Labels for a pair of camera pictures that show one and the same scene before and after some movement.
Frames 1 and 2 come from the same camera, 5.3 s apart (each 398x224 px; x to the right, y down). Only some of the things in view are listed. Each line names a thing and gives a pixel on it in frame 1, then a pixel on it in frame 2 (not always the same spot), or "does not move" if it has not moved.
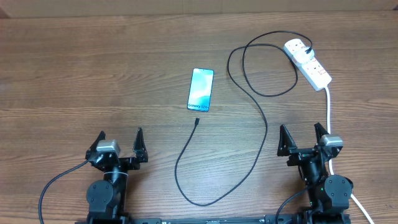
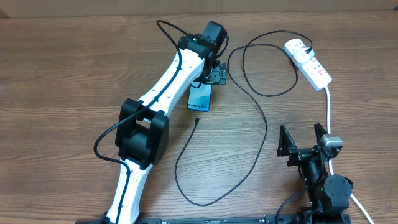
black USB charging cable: (255, 99) does not move
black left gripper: (132, 163) -> (217, 73)
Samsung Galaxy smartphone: (200, 89) does not move
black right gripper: (286, 148) does not move
